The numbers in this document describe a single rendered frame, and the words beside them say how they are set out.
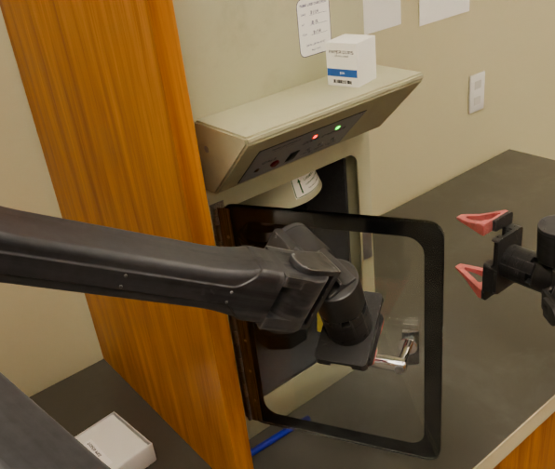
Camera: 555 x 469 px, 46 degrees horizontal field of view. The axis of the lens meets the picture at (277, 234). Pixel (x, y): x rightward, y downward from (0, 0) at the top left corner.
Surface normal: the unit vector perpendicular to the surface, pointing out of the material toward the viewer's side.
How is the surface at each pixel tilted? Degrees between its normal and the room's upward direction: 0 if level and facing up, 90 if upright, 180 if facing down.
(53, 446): 33
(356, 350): 25
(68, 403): 0
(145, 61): 90
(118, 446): 0
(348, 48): 90
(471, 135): 90
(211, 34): 90
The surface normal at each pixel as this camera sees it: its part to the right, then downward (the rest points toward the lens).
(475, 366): -0.11, -0.88
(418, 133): 0.63, 0.31
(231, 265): 0.33, -0.81
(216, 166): -0.77, 0.37
